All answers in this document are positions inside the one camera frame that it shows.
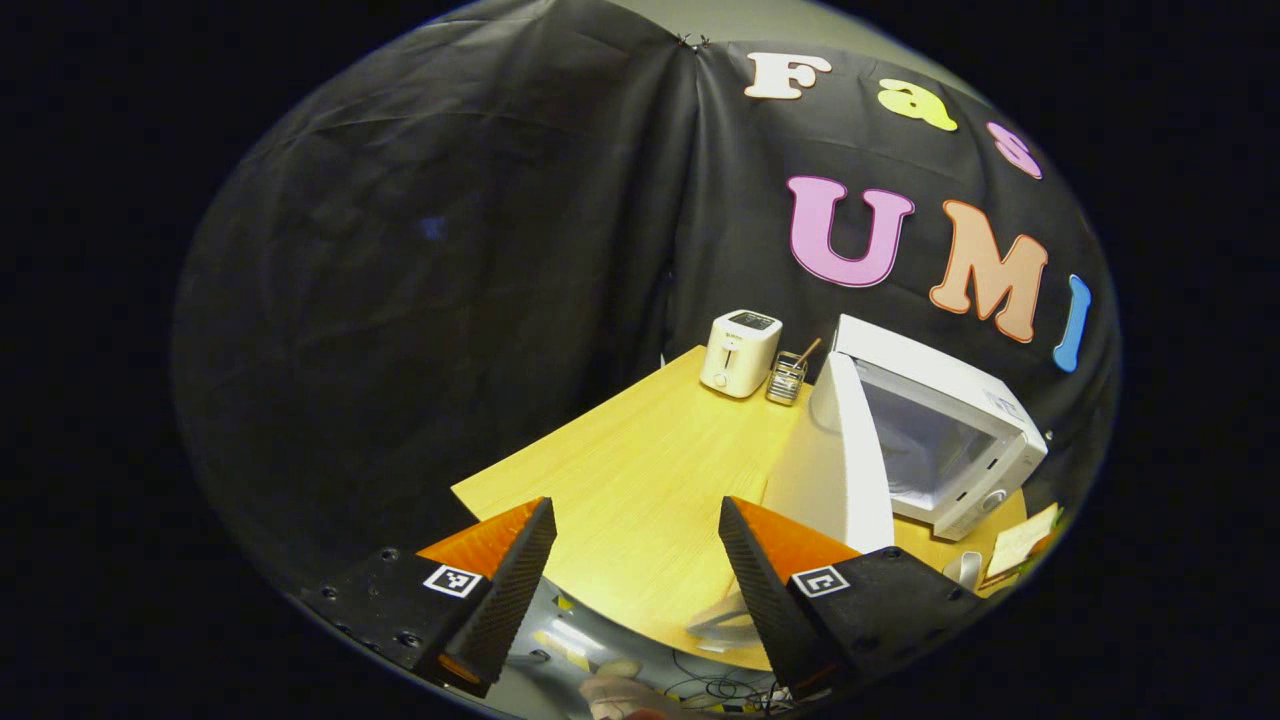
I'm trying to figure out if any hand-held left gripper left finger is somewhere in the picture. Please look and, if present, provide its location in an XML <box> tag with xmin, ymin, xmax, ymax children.
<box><xmin>300</xmin><ymin>497</ymin><xmax>558</xmax><ymax>699</ymax></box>

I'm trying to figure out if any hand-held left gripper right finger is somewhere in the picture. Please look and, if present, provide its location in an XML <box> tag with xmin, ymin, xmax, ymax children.
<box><xmin>718</xmin><ymin>495</ymin><xmax>986</xmax><ymax>701</ymax></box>

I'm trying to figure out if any lettuce sandwich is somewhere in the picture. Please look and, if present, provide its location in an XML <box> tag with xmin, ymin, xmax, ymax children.
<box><xmin>985</xmin><ymin>503</ymin><xmax>1063</xmax><ymax>583</ymax></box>

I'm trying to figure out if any white microwave oven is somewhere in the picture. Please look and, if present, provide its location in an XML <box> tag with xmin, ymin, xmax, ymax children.
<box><xmin>763</xmin><ymin>314</ymin><xmax>1049</xmax><ymax>553</ymax></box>

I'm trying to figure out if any white toaster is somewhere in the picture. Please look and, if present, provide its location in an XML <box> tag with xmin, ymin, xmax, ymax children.
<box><xmin>699</xmin><ymin>309</ymin><xmax>784</xmax><ymax>400</ymax></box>

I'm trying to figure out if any black backdrop cloth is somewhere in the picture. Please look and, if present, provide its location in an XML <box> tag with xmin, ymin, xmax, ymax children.
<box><xmin>170</xmin><ymin>0</ymin><xmax>1121</xmax><ymax>601</ymax></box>

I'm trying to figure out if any tangle of floor cables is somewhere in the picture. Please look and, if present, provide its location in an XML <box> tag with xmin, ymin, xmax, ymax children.
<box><xmin>665</xmin><ymin>650</ymin><xmax>801</xmax><ymax>713</ymax></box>

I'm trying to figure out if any metal wire utensil holder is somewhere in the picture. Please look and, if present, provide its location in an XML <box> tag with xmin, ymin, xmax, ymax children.
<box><xmin>765</xmin><ymin>351</ymin><xmax>809</xmax><ymax>407</ymax></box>

